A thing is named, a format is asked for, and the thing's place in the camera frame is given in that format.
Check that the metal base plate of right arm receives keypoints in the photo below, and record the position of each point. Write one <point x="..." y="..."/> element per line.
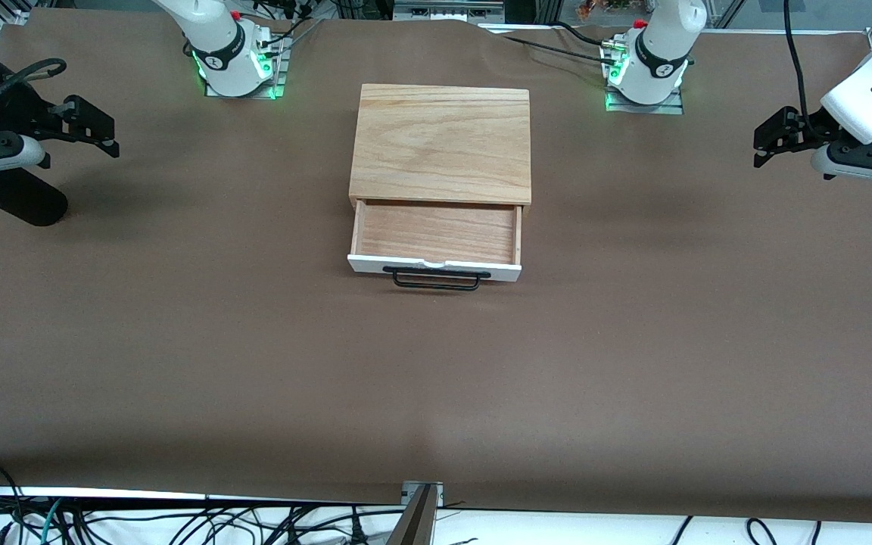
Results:
<point x="278" y="76"/>

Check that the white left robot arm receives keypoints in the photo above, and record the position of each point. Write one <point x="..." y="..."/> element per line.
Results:
<point x="663" y="38"/>

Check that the wooden drawer with white face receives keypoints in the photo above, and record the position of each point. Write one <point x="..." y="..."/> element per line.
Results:
<point x="436" y="231"/>

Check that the brown table cover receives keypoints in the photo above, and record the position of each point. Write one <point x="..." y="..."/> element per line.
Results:
<point x="436" y="378"/>

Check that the metal base plate of left arm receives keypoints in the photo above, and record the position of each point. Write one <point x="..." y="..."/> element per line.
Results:
<point x="671" y="106"/>

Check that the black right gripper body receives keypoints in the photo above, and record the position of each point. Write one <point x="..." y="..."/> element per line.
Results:
<point x="21" y="108"/>

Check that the grey power strip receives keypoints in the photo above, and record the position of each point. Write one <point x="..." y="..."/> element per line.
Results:
<point x="447" y="10"/>

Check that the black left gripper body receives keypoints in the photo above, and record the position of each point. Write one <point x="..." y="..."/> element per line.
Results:
<point x="809" y="129"/>

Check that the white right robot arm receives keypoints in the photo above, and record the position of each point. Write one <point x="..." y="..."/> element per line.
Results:
<point x="216" y="38"/>

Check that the black cylindrical vase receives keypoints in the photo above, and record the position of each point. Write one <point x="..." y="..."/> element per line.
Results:
<point x="16" y="200"/>

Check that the light wooden drawer cabinet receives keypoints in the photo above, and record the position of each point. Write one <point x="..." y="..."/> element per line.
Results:
<point x="440" y="144"/>

